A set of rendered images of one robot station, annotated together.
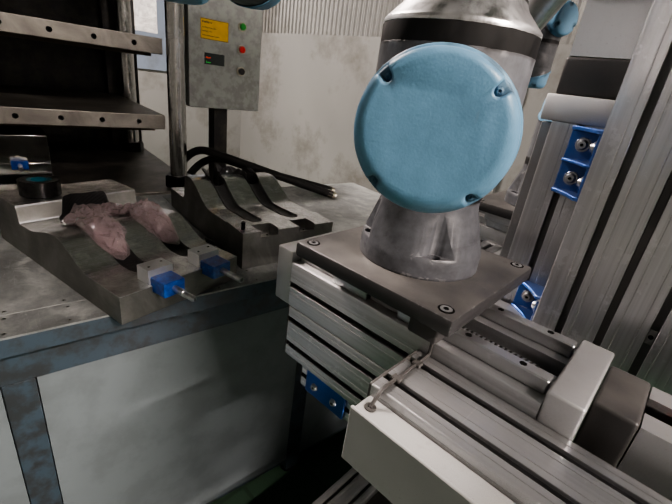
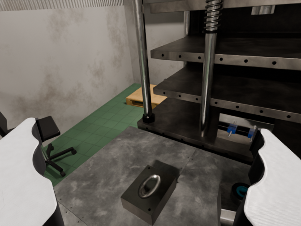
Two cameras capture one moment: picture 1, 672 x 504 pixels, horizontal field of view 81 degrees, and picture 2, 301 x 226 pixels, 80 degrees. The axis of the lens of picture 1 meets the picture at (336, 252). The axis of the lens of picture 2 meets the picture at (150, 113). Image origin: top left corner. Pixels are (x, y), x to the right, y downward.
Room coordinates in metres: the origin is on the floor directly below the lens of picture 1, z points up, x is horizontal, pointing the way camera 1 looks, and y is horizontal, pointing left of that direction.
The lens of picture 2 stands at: (0.47, 0.37, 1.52)
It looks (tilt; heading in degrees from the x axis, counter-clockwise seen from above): 30 degrees down; 77
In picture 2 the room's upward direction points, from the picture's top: 5 degrees counter-clockwise
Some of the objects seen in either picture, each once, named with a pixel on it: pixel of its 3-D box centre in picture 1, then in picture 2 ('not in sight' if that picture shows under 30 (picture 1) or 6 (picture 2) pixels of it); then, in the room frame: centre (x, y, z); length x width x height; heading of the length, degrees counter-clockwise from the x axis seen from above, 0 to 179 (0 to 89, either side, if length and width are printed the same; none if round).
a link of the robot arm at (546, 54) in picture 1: (531, 63); not in sight; (1.14, -0.43, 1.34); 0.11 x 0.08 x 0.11; 114
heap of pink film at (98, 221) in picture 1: (117, 217); not in sight; (0.81, 0.49, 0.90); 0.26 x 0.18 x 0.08; 59
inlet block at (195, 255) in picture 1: (218, 268); not in sight; (0.71, 0.23, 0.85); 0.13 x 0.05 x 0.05; 59
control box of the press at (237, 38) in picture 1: (217, 183); not in sight; (1.77, 0.58, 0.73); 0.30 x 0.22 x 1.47; 131
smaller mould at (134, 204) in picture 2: not in sight; (149, 191); (0.55, 0.87, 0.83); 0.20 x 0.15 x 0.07; 41
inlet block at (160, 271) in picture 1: (171, 286); not in sight; (0.62, 0.29, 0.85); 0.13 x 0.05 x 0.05; 59
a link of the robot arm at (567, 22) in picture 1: (549, 21); not in sight; (1.15, -0.44, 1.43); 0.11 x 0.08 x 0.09; 24
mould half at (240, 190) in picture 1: (244, 205); not in sight; (1.10, 0.28, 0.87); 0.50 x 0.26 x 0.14; 41
